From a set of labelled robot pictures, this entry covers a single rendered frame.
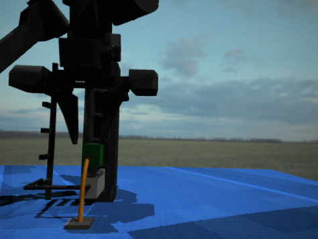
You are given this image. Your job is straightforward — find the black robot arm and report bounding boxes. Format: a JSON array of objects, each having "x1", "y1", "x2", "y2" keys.
[{"x1": 0, "y1": 0, "x2": 159, "y2": 75}]

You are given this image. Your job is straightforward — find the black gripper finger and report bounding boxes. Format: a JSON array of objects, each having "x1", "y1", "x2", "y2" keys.
[
  {"x1": 44, "y1": 89, "x2": 78, "y2": 144},
  {"x1": 100, "y1": 91, "x2": 129, "y2": 144}
]

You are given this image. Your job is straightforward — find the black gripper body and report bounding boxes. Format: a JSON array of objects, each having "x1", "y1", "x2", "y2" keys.
[{"x1": 9, "y1": 23, "x2": 158, "y2": 96}]

